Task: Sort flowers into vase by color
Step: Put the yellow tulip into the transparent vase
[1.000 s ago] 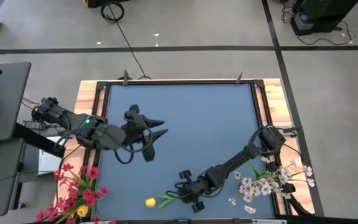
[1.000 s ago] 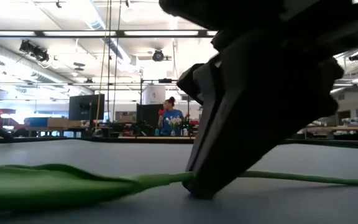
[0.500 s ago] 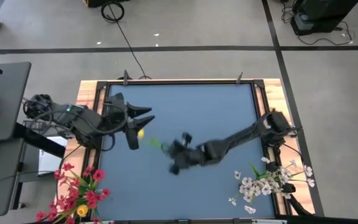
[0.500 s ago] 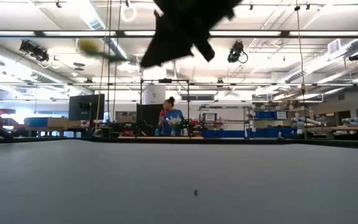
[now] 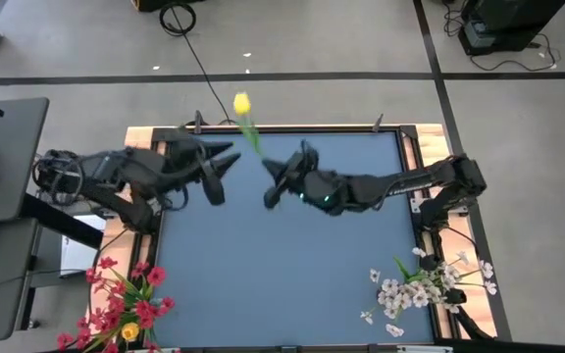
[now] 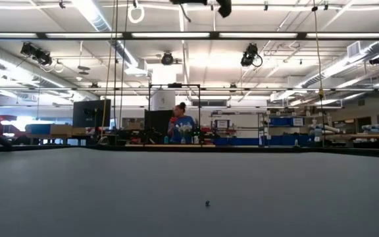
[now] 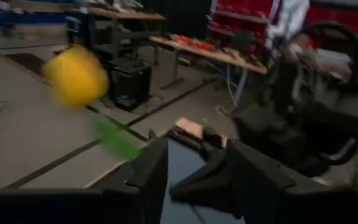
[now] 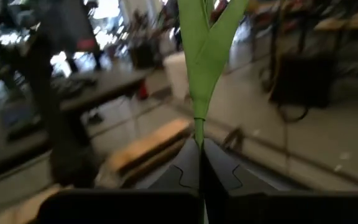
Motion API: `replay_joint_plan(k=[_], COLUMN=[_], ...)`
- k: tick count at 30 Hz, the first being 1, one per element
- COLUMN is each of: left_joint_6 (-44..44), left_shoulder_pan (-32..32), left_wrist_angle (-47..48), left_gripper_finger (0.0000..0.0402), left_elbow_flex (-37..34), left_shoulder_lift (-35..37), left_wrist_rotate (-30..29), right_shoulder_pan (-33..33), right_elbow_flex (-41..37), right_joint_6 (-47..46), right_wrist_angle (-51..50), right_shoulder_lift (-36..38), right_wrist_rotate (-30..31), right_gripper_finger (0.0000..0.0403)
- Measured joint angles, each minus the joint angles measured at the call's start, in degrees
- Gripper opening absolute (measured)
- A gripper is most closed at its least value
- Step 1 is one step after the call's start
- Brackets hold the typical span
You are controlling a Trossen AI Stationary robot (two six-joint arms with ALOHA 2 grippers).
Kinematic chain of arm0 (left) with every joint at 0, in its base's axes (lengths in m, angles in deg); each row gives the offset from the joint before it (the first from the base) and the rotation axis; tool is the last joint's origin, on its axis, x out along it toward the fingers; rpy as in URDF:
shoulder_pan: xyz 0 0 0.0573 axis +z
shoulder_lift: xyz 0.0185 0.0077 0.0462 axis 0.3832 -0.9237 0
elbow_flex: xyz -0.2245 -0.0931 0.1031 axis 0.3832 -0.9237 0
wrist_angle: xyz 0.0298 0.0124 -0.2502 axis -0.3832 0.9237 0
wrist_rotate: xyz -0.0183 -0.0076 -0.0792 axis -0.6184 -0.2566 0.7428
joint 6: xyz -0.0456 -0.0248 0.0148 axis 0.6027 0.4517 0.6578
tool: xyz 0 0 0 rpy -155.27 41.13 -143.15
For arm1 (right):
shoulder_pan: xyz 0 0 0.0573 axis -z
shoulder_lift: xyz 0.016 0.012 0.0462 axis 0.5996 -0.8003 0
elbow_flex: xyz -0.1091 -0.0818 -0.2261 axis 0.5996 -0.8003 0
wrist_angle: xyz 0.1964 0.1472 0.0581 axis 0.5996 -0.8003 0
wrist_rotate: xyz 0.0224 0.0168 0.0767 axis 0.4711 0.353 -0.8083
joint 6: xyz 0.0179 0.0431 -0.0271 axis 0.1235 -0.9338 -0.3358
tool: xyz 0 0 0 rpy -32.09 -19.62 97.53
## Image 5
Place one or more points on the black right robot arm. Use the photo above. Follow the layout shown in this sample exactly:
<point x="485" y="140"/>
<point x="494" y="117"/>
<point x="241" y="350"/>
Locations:
<point x="410" y="184"/>

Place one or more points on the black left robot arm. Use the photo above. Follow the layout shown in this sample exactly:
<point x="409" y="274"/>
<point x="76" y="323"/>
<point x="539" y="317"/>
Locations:
<point x="116" y="169"/>

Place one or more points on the black desk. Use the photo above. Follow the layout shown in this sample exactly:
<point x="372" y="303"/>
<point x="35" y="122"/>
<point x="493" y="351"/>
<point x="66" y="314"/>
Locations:
<point x="13" y="127"/>

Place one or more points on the black table frame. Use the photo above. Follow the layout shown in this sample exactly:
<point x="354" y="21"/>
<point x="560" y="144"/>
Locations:
<point x="407" y="132"/>

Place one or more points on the red artificial flower bunch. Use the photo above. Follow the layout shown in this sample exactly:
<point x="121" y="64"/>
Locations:
<point x="156" y="275"/>
<point x="111" y="321"/>

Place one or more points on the black equipment stand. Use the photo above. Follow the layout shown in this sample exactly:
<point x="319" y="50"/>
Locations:
<point x="508" y="19"/>

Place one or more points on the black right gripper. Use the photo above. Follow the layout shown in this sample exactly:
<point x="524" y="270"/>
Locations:
<point x="307" y="184"/>

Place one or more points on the dark artificial tulip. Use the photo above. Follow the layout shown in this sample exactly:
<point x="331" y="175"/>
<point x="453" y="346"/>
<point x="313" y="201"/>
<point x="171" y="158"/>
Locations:
<point x="456" y="295"/>
<point x="428" y="262"/>

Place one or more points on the white paper box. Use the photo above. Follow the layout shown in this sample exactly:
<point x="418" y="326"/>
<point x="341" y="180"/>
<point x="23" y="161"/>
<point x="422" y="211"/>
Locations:
<point x="79" y="252"/>

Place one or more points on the dark grey low desk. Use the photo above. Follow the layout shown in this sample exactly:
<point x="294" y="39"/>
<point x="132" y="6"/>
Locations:
<point x="3" y="294"/>

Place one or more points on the yellow artificial tulip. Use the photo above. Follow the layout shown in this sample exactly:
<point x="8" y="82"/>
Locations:
<point x="130" y="332"/>
<point x="241" y="104"/>

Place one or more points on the black clamp post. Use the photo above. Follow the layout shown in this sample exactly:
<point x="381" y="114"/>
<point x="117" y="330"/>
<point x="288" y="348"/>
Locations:
<point x="197" y="122"/>
<point x="378" y="122"/>

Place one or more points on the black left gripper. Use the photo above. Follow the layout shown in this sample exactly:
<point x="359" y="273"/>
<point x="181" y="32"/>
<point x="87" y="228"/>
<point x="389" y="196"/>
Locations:
<point x="184" y="162"/>

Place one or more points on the blue grey table mat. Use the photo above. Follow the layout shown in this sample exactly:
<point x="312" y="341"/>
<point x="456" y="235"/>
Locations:
<point x="287" y="269"/>

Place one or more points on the white artificial flower bunch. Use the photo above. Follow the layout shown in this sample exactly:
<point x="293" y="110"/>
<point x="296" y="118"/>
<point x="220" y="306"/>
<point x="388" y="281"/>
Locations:
<point x="390" y="296"/>
<point x="451" y="274"/>

